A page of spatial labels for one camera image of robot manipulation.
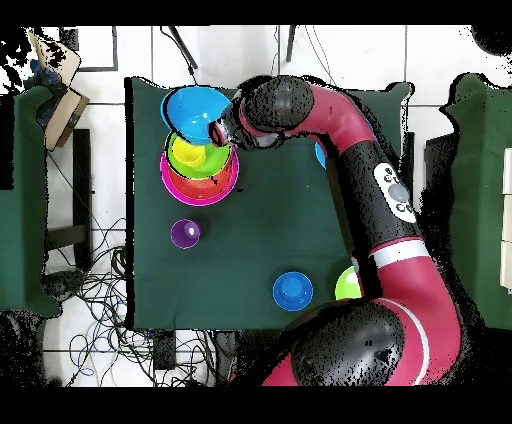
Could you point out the green plastic bowl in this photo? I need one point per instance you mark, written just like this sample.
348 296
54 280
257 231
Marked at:
347 286
218 160

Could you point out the light blue plastic bowl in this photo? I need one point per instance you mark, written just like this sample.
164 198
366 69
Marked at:
192 112
320 156

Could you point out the yellow plastic cup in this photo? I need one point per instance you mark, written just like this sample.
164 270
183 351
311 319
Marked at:
188 154

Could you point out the orange plastic bowl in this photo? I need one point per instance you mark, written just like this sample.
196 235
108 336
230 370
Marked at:
196 188

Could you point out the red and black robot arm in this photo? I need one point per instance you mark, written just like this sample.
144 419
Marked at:
340 116

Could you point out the large pink plastic bowl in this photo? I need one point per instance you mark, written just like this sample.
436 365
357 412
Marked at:
168 186

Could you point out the black tripod leg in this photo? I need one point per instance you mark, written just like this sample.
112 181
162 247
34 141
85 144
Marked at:
290 44
184 48

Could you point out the dark green tablecloth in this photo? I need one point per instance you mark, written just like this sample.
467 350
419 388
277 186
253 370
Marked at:
260 220
484 160
28 240

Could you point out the purple plastic cup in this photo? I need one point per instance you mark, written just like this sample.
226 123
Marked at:
185 234

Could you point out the black metal stand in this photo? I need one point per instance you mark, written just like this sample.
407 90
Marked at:
82 180

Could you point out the cardboard box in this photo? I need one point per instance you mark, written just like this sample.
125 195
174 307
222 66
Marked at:
64 116

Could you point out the small dark blue bowl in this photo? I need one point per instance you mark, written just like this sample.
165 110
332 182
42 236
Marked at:
292 291

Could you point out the blue cloth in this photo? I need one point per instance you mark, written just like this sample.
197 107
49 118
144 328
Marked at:
44 76

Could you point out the black equipment with knob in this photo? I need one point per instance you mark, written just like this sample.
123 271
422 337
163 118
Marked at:
62 284

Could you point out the black rectangular object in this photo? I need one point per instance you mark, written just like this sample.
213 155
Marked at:
438 160

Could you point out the black power strip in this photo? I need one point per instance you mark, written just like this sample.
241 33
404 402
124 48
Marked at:
164 352

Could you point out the white box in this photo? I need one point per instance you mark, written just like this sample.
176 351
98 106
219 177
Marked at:
508 180

